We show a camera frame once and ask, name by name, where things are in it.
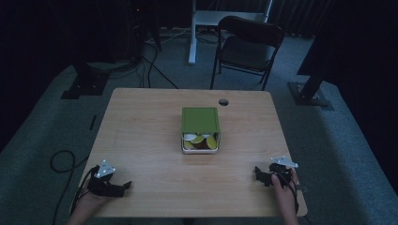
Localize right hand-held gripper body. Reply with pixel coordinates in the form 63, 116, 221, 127
268, 156, 299, 188

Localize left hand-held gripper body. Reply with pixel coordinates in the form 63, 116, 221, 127
86, 159, 126, 199

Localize person's right hand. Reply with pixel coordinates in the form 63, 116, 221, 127
270, 168, 299, 205

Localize person's left hand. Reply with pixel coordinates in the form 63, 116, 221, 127
75, 189, 109, 217

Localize white box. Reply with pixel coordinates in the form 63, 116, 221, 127
180, 132, 222, 155

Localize green sliding box lid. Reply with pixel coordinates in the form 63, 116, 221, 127
180, 107, 222, 136

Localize black metal stand base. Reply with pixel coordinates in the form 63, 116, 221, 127
287, 73, 335, 112
60, 60, 111, 100

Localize black folding chair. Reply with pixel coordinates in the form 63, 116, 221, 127
209, 15, 286, 92

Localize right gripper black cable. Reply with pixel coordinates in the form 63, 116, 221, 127
278, 170, 300, 215

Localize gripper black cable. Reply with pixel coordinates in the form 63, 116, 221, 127
278, 170, 300, 215
69, 166, 100, 215

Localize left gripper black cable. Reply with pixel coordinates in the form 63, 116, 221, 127
69, 166, 100, 215

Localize black floor cable loop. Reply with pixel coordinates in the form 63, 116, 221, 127
49, 149, 90, 225

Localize black floor cables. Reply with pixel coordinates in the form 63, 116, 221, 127
136, 37, 179, 90

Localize white desk frame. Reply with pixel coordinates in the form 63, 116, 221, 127
188, 0, 274, 66

